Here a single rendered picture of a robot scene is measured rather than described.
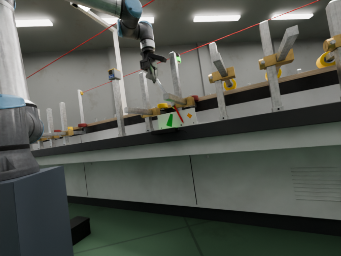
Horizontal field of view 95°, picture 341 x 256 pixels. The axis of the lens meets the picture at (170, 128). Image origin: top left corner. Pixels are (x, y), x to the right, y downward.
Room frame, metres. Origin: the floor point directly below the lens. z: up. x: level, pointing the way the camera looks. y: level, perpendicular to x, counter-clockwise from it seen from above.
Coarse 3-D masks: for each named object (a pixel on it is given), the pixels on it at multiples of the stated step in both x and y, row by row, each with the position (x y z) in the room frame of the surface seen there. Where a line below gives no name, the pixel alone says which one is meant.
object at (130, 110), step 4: (124, 108) 0.85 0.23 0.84; (128, 108) 0.84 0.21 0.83; (132, 108) 0.87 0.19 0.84; (136, 108) 0.90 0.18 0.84; (140, 108) 0.93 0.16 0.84; (124, 112) 0.85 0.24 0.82; (128, 112) 0.85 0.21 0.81; (132, 112) 0.87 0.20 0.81; (136, 112) 0.89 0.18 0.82; (140, 112) 0.93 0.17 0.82; (144, 112) 0.96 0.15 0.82; (148, 112) 1.00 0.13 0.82; (160, 112) 1.14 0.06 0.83; (164, 112) 1.20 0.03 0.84
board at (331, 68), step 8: (304, 72) 0.85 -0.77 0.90; (312, 72) 0.83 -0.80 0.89; (320, 72) 0.82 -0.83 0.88; (280, 80) 0.90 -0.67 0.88; (288, 80) 0.88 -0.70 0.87; (240, 88) 1.00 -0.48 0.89; (248, 88) 0.98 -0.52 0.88; (208, 96) 1.09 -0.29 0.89; (216, 96) 1.07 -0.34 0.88; (104, 120) 1.57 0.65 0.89; (112, 120) 1.52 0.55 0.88; (80, 128) 1.75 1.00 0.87
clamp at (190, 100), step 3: (186, 99) 0.93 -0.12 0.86; (189, 99) 0.92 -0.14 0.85; (192, 99) 0.93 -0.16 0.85; (186, 102) 0.93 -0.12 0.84; (189, 102) 0.92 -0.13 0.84; (192, 102) 0.92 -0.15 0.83; (177, 105) 0.96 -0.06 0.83; (180, 105) 0.95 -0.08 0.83; (183, 105) 0.94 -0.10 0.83; (186, 105) 0.93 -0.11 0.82; (189, 105) 0.93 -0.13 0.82; (192, 105) 0.95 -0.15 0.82; (174, 108) 0.98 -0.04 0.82
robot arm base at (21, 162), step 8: (24, 144) 0.52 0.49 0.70; (0, 152) 0.46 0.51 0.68; (8, 152) 0.47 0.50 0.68; (16, 152) 0.49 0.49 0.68; (24, 152) 0.52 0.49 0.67; (0, 160) 0.46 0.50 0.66; (8, 160) 0.47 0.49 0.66; (16, 160) 0.48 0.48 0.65; (24, 160) 0.50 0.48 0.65; (32, 160) 0.54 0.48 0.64; (0, 168) 0.45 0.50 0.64; (8, 168) 0.47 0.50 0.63; (16, 168) 0.47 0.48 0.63; (24, 168) 0.49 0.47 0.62; (32, 168) 0.52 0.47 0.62; (0, 176) 0.44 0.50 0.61; (8, 176) 0.46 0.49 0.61; (16, 176) 0.47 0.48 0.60
